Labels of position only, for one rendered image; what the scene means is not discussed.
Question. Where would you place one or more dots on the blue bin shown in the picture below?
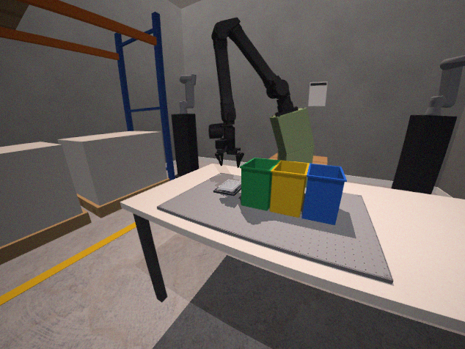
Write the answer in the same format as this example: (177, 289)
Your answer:
(324, 191)

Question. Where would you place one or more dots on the yellow bin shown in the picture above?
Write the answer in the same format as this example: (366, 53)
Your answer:
(287, 187)

